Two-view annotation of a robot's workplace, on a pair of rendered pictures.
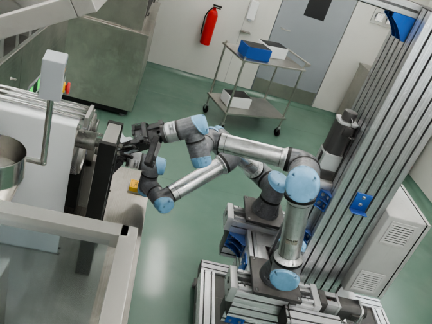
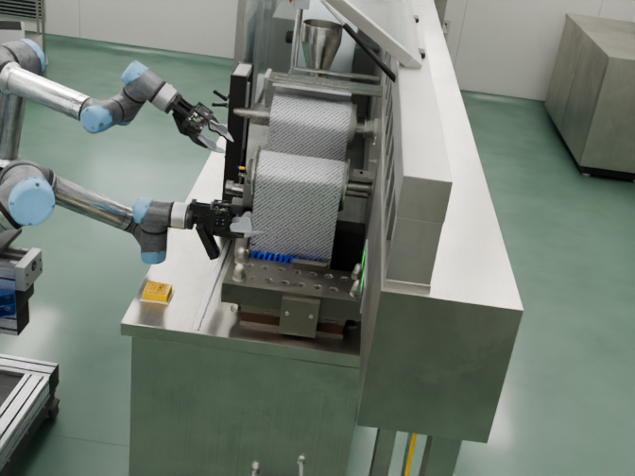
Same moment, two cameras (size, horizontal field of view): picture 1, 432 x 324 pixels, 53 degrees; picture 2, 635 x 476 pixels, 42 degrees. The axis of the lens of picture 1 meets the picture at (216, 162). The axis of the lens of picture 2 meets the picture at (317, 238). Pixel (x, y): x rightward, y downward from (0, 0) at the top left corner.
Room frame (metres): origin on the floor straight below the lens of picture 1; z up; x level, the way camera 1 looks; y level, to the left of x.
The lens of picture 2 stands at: (3.53, 1.17, 2.15)
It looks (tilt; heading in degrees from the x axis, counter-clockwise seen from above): 27 degrees down; 193
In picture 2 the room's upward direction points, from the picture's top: 8 degrees clockwise
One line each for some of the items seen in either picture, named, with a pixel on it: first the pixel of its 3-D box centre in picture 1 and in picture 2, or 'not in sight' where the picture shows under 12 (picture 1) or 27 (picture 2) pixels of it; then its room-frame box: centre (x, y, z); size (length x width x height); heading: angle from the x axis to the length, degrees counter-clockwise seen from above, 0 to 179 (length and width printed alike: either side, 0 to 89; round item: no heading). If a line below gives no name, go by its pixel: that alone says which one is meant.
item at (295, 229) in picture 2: not in sight; (293, 230); (1.52, 0.64, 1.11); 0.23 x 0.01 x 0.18; 102
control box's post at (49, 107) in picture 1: (47, 130); (298, 38); (0.94, 0.43, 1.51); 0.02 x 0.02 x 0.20
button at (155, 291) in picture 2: (137, 186); (157, 291); (1.69, 0.31, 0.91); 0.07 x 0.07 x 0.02; 12
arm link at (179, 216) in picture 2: (134, 160); (181, 215); (1.58, 0.33, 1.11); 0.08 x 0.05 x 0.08; 12
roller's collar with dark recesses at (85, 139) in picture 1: (86, 139); (263, 114); (1.24, 0.44, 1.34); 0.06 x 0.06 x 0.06; 12
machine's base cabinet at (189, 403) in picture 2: not in sight; (283, 267); (0.55, 0.37, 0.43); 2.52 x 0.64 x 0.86; 12
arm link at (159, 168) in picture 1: (152, 164); (154, 212); (1.60, 0.26, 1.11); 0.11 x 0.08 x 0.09; 102
